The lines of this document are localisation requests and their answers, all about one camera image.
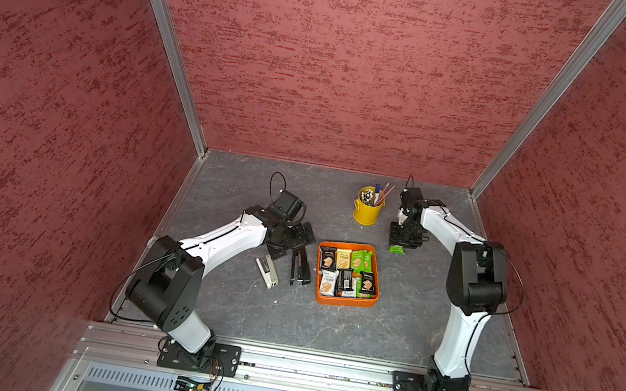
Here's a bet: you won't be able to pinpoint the beige small stapler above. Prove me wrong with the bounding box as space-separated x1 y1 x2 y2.
255 255 279 289

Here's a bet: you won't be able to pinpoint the black stapler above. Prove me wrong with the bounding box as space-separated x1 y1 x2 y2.
289 248 311 286

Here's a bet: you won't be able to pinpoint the aluminium frame rail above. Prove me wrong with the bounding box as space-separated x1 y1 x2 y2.
73 322 540 391

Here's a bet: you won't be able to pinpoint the black cookie packet centre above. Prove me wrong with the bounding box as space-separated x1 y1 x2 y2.
335 269 355 297

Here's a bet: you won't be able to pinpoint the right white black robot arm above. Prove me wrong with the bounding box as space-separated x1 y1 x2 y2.
389 187 509 391

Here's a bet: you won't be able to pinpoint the black cookie packet lower right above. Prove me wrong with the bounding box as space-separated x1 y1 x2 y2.
356 272 377 299

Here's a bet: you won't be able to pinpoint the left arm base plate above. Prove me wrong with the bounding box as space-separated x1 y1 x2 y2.
156 339 243 378

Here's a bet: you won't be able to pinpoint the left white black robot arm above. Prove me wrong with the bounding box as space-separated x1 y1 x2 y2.
124 206 316 357

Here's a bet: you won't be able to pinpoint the pens in bucket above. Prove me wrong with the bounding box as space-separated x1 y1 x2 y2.
358 182 394 207

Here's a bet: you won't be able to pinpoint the black cookie packet upper left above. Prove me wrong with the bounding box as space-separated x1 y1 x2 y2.
320 247 338 271

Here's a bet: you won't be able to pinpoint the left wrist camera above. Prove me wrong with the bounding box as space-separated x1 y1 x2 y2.
269 190 306 224

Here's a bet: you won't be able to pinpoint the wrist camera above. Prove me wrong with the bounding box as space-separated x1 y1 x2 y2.
400 187 424 217
269 190 306 224

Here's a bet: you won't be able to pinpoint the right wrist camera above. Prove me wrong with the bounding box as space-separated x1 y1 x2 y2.
400 187 424 217

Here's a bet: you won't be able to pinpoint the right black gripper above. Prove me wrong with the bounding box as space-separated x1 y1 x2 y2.
387 215 427 250

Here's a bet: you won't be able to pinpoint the yellow pen holder bucket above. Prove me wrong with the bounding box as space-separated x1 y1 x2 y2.
353 186 382 227

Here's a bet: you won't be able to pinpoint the black cookie packet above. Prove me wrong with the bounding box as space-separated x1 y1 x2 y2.
320 247 338 271
335 269 355 297
356 272 377 299

